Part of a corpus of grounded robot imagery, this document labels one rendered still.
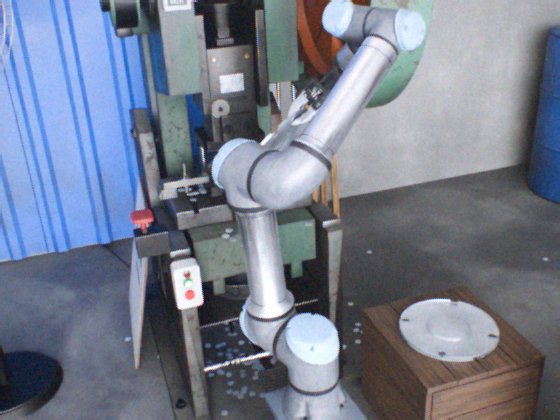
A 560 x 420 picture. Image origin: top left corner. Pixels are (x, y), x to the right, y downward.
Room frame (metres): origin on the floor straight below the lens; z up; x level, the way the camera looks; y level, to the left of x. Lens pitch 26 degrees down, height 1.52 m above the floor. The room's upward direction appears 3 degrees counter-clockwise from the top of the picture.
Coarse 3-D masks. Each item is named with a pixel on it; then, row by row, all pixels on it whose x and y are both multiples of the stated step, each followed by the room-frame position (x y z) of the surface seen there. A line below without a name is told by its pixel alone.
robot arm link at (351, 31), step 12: (336, 0) 1.38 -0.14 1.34; (348, 0) 1.39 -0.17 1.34; (324, 12) 1.39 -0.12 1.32; (336, 12) 1.36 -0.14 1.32; (348, 12) 1.35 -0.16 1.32; (360, 12) 1.34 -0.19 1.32; (324, 24) 1.37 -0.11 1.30; (336, 24) 1.35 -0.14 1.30; (348, 24) 1.35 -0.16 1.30; (360, 24) 1.33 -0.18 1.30; (336, 36) 1.37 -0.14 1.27; (348, 36) 1.36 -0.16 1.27; (360, 36) 1.33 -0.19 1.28
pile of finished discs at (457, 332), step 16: (416, 304) 1.66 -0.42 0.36; (432, 304) 1.66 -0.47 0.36; (448, 304) 1.66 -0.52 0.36; (464, 304) 1.65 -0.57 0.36; (400, 320) 1.58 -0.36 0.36; (416, 320) 1.58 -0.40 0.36; (432, 320) 1.57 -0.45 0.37; (448, 320) 1.56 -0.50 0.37; (464, 320) 1.57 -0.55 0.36; (480, 320) 1.56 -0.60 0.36; (416, 336) 1.50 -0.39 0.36; (432, 336) 1.50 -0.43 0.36; (448, 336) 1.48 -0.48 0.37; (464, 336) 1.48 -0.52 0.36; (480, 336) 1.49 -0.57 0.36; (496, 336) 1.49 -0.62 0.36; (432, 352) 1.42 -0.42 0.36; (448, 352) 1.42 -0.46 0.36; (464, 352) 1.42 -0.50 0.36; (480, 352) 1.41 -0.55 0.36
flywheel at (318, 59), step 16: (304, 0) 2.27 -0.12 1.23; (320, 0) 2.04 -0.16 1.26; (352, 0) 1.90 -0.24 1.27; (368, 0) 1.72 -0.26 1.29; (304, 16) 2.26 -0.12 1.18; (320, 16) 2.13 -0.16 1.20; (304, 32) 2.23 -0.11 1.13; (304, 48) 2.19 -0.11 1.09; (320, 48) 2.14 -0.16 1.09; (336, 48) 2.02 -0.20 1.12; (304, 64) 2.19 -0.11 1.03; (320, 64) 2.10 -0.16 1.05
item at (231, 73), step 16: (208, 48) 1.84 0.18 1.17; (224, 48) 1.83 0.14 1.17; (240, 48) 1.85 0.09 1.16; (208, 64) 1.82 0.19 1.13; (224, 64) 1.83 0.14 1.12; (240, 64) 1.85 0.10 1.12; (224, 80) 1.83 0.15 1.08; (240, 80) 1.85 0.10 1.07; (224, 96) 1.83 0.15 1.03; (240, 96) 1.85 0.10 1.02; (224, 112) 1.82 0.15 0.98; (240, 112) 1.84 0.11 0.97; (256, 112) 1.86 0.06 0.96; (208, 128) 1.86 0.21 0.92; (224, 128) 1.80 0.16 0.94; (240, 128) 1.81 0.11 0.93; (256, 128) 1.86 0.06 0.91
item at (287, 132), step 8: (296, 112) 1.54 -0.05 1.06; (288, 120) 1.51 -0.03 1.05; (280, 128) 1.49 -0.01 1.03; (288, 128) 1.55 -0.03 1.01; (296, 128) 1.62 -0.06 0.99; (304, 128) 1.69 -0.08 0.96; (272, 136) 1.48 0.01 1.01; (280, 136) 1.54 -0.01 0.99; (288, 136) 1.62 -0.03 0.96; (296, 136) 1.68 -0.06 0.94; (264, 144) 1.47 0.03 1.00; (272, 144) 1.53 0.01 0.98; (280, 144) 1.62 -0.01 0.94; (288, 144) 1.67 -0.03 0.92
